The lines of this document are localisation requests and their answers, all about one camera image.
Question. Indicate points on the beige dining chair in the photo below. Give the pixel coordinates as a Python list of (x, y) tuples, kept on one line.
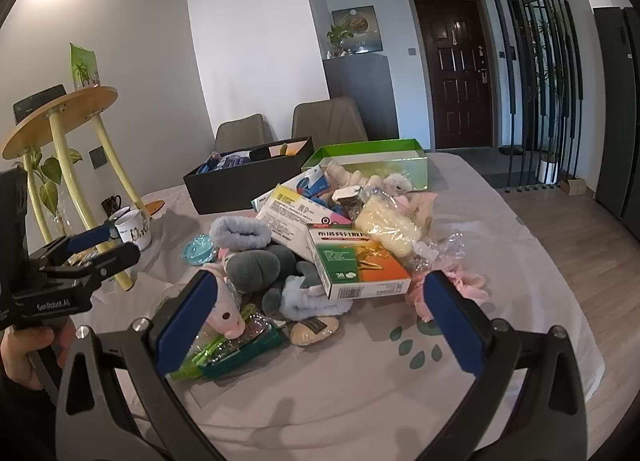
[(240, 133), (327, 118)]

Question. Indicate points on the small wooden box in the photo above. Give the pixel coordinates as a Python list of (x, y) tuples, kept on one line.
[(572, 186)]

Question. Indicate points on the grey plush toy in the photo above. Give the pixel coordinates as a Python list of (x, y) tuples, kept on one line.
[(255, 266)]

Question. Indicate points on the black flat box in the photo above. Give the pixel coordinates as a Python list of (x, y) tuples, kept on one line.
[(37, 98)]

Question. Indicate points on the blue white box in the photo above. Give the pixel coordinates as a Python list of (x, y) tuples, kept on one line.
[(312, 181)]

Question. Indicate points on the dark brown door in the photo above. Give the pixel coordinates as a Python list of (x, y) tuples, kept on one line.
[(452, 71)]

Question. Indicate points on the orange round coaster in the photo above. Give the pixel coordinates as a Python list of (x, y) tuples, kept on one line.
[(154, 207)]

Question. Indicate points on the green plant on cabinet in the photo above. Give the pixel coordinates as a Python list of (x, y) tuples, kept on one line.
[(337, 38)]

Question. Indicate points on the black slat room divider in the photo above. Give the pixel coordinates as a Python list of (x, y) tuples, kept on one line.
[(514, 91)]

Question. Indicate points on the pink plush toy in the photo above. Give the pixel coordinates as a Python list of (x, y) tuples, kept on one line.
[(227, 316)]

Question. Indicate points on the tan makeup sponge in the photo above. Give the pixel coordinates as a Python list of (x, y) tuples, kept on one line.
[(310, 333)]

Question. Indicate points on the round wooden stand yellow legs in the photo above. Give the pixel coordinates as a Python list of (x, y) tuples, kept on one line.
[(60, 111)]

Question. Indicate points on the person's left hand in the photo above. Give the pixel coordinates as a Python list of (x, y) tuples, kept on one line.
[(17, 353)]

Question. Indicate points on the teal round item in wrap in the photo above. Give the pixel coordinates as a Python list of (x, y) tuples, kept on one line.
[(200, 250)]

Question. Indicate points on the pink scrunchie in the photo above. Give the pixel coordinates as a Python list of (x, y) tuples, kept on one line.
[(470, 283)]

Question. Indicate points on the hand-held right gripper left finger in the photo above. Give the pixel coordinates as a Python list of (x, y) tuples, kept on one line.
[(187, 321)]

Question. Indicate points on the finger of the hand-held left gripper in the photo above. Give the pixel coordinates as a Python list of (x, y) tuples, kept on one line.
[(92, 240), (117, 261)]

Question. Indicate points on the green cardboard box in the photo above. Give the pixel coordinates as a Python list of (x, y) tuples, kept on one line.
[(360, 148)]

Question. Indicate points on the grey cabinet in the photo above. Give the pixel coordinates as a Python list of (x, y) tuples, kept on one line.
[(360, 86)]

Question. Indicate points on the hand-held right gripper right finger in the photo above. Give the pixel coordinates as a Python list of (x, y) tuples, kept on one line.
[(452, 326)]

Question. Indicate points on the grey fluffy sock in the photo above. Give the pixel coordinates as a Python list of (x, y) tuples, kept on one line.
[(240, 233)]

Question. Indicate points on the yellow fluffy item in bag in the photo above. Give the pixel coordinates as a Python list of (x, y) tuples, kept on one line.
[(385, 226)]

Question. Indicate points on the light blue fluffy band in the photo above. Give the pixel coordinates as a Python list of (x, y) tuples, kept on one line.
[(305, 298)]

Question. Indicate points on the dark refrigerator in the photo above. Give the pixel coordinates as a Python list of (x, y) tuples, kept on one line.
[(617, 116)]

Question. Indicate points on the dark wall socket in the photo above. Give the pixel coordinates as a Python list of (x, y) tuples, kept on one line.
[(97, 157)]

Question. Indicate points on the orange green medicine box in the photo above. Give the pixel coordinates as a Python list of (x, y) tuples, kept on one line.
[(360, 261)]

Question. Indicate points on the black cardboard box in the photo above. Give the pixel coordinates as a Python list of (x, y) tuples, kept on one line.
[(220, 191)]

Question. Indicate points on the green snack packet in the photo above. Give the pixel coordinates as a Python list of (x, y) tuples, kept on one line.
[(84, 66)]

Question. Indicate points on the framed wall picture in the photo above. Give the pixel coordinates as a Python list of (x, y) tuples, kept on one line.
[(362, 23)]

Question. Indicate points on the black mug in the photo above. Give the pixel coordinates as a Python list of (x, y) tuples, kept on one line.
[(111, 205)]

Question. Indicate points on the white printed mug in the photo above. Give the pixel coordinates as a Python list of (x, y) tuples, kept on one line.
[(135, 233)]

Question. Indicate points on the white yellow medicine box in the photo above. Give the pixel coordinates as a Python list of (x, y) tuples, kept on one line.
[(290, 216)]

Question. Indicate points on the grey tablecloth desktop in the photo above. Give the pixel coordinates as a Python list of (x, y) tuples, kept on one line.
[(350, 391)]

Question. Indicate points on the green leafy pothos plant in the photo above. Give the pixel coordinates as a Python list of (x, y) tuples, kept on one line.
[(50, 168)]

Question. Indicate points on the teal green packet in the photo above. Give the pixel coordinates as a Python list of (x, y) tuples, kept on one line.
[(240, 356)]

